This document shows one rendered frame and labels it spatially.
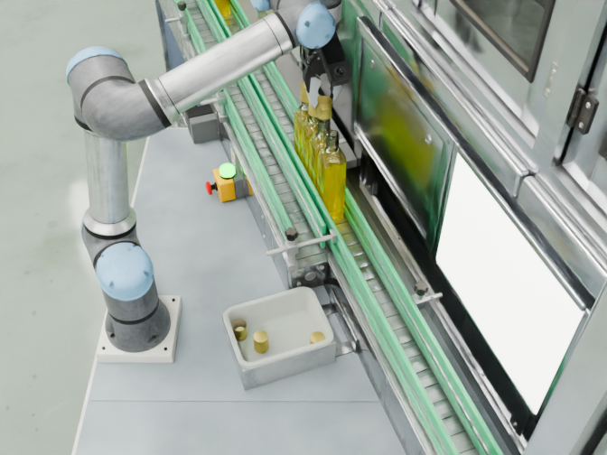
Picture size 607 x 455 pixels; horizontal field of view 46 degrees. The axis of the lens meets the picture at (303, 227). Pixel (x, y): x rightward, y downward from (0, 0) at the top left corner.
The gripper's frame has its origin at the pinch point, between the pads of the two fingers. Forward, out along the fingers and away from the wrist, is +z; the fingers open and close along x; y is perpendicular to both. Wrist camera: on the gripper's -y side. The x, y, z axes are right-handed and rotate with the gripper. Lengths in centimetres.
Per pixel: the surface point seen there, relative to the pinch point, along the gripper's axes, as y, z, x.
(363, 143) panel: 3.2, 17.8, -12.2
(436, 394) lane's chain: -61, 31, -2
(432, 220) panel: -33.3, 10.5, -12.1
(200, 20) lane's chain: 96, 31, 8
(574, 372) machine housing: -105, -56, 22
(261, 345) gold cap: -33, 39, 27
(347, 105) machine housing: 23.1, 21.0, -16.0
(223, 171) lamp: 22.3, 33.9, 20.4
